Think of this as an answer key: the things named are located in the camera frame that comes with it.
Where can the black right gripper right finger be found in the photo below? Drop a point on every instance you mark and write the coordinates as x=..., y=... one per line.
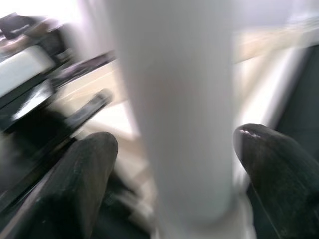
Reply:
x=286, y=179

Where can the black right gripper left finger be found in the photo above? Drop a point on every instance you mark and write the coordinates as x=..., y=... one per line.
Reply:
x=67, y=189

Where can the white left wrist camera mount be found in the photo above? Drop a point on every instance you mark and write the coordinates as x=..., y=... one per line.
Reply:
x=22, y=64

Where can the white plastic table top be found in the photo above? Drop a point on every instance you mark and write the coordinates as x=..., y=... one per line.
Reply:
x=104, y=117

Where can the white plastic table leg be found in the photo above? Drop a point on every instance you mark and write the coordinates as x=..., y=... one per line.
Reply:
x=187, y=99

